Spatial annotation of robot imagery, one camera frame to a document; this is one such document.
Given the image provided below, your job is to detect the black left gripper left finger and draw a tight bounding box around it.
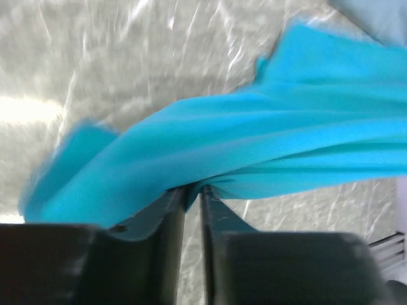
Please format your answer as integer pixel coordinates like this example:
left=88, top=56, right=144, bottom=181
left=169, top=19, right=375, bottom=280
left=1, top=188, right=185, bottom=304

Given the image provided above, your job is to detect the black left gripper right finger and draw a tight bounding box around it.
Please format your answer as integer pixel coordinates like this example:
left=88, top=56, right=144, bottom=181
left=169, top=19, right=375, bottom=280
left=200, top=187, right=391, bottom=304

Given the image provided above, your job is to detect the turquoise t-shirt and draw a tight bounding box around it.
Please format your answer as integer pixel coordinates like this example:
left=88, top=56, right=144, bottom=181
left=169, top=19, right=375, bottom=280
left=19, top=24, right=406, bottom=228

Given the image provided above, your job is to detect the folded grey-blue t-shirt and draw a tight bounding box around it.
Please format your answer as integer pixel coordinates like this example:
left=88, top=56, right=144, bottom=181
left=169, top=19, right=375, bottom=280
left=329, top=0, right=406, bottom=47

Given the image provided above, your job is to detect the aluminium rail frame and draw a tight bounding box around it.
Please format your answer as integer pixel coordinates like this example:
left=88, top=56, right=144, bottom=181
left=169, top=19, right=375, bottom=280
left=369, top=232, right=406, bottom=270

